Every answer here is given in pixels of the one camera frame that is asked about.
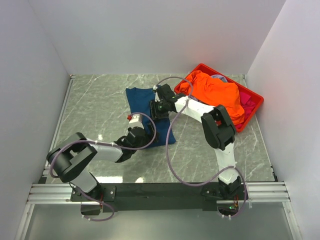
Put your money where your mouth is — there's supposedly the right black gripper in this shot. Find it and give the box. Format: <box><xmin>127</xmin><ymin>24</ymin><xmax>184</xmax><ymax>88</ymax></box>
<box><xmin>148</xmin><ymin>99</ymin><xmax>169</xmax><ymax>123</ymax></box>

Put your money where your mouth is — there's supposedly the blue mickey t shirt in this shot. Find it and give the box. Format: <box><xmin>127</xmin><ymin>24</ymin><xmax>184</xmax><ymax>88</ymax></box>
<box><xmin>125</xmin><ymin>87</ymin><xmax>170</xmax><ymax>148</ymax></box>

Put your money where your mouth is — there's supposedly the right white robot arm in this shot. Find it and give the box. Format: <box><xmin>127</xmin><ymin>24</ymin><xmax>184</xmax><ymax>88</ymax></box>
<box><xmin>150</xmin><ymin>84</ymin><xmax>241</xmax><ymax>200</ymax></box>

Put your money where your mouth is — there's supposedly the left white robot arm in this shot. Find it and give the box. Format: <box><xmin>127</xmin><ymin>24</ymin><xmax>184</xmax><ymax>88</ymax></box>
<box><xmin>46</xmin><ymin>123</ymin><xmax>160</xmax><ymax>201</ymax></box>

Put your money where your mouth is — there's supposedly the orange t shirt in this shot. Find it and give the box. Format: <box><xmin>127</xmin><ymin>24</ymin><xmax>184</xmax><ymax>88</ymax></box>
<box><xmin>176</xmin><ymin>70</ymin><xmax>245</xmax><ymax>125</ymax></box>

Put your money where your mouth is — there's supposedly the lavender t shirt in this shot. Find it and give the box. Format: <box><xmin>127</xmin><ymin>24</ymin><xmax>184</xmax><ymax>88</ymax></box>
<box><xmin>210</xmin><ymin>74</ymin><xmax>228</xmax><ymax>83</ymax></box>

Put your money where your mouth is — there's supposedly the black base beam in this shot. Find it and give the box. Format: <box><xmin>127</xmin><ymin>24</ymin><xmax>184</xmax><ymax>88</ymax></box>
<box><xmin>71</xmin><ymin>182</ymin><xmax>226</xmax><ymax>213</ymax></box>

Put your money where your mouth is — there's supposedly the magenta t shirt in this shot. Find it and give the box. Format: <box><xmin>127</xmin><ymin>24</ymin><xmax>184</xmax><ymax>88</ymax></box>
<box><xmin>235</xmin><ymin>92</ymin><xmax>257</xmax><ymax>132</ymax></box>

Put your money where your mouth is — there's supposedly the red plastic bin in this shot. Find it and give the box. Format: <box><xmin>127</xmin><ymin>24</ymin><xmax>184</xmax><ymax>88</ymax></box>
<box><xmin>174</xmin><ymin>63</ymin><xmax>264</xmax><ymax>133</ymax></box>

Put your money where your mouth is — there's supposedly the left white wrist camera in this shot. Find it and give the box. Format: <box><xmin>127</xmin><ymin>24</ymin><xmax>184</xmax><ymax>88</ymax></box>
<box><xmin>127</xmin><ymin>114</ymin><xmax>144</xmax><ymax>129</ymax></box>

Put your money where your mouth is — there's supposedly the aluminium rail frame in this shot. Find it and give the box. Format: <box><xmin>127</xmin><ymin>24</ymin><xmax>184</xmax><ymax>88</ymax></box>
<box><xmin>26</xmin><ymin>182</ymin><xmax>291</xmax><ymax>205</ymax></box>

